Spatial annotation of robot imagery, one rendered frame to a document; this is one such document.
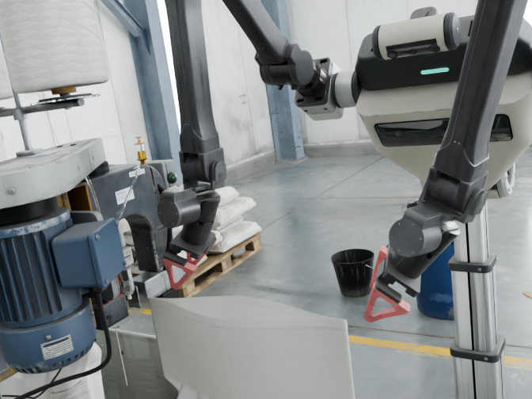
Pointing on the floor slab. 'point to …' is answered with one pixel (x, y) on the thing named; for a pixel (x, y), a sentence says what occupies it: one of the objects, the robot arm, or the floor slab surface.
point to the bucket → (354, 271)
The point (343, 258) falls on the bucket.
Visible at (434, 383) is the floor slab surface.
